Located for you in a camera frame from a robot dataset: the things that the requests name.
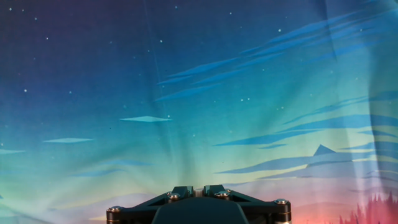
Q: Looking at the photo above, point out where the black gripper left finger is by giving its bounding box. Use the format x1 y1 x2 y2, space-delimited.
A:
105 185 195 224

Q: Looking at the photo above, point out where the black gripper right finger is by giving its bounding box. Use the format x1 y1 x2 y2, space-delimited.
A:
203 184 292 224

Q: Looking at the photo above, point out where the landscape print cloth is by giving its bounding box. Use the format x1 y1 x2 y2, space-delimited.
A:
0 0 398 224

